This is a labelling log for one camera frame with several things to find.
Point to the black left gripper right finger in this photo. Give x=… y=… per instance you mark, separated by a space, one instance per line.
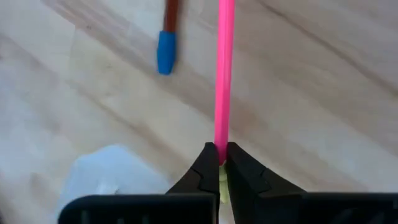
x=258 y=202

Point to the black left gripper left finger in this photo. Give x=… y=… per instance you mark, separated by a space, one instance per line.
x=202 y=177

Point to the pink pencil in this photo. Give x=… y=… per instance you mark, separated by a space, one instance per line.
x=224 y=77

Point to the brown pencil blue cap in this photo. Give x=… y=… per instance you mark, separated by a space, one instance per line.
x=166 y=53

